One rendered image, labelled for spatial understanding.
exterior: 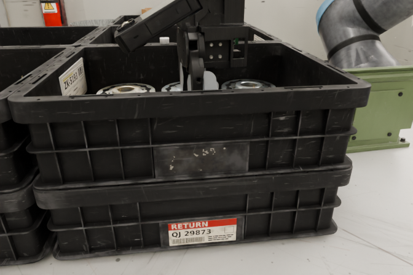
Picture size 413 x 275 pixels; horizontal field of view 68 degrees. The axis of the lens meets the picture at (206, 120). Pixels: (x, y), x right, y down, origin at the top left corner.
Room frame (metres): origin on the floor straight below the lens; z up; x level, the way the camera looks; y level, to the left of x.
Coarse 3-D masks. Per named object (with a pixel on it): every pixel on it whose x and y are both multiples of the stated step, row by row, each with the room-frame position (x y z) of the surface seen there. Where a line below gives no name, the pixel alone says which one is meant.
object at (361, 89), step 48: (96, 48) 0.57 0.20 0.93; (144, 48) 0.58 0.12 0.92; (288, 48) 0.57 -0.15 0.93; (48, 96) 0.30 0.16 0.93; (96, 96) 0.30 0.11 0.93; (144, 96) 0.30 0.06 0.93; (192, 96) 0.31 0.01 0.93; (240, 96) 0.31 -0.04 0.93; (288, 96) 0.32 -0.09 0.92; (336, 96) 0.32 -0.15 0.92
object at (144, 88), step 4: (120, 84) 0.56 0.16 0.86; (124, 84) 0.56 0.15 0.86; (128, 84) 0.56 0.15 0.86; (132, 84) 0.56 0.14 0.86; (136, 84) 0.56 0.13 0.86; (140, 84) 0.56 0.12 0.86; (144, 84) 0.56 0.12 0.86; (104, 88) 0.53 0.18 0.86; (108, 88) 0.53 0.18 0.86; (112, 88) 0.53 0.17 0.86; (140, 88) 0.53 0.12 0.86; (144, 88) 0.53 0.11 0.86; (148, 88) 0.54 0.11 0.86; (152, 88) 0.53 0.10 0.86; (100, 92) 0.51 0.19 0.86; (104, 92) 0.52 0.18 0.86; (108, 92) 0.51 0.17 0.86; (140, 92) 0.51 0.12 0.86
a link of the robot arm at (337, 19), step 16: (336, 0) 0.76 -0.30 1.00; (352, 0) 0.72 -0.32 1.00; (320, 16) 0.77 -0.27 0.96; (336, 16) 0.73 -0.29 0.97; (352, 16) 0.70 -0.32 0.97; (368, 16) 0.68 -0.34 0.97; (320, 32) 0.77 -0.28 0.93; (336, 32) 0.71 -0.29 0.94; (352, 32) 0.69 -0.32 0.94; (368, 32) 0.69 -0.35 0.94; (384, 32) 0.71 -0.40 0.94
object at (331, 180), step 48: (48, 192) 0.29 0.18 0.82; (96, 192) 0.29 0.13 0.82; (144, 192) 0.30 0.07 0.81; (192, 192) 0.30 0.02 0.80; (240, 192) 0.31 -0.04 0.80; (288, 192) 0.33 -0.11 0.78; (336, 192) 0.34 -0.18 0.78; (96, 240) 0.30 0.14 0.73; (144, 240) 0.31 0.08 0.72; (240, 240) 0.32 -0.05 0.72
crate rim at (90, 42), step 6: (246, 24) 0.90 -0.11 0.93; (102, 30) 0.78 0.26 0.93; (108, 30) 0.82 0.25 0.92; (252, 30) 0.82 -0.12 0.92; (258, 30) 0.78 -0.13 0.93; (96, 36) 0.69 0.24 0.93; (264, 36) 0.72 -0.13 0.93; (270, 36) 0.70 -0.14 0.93; (84, 42) 0.61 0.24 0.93; (90, 42) 0.62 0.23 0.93; (174, 42) 0.61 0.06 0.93
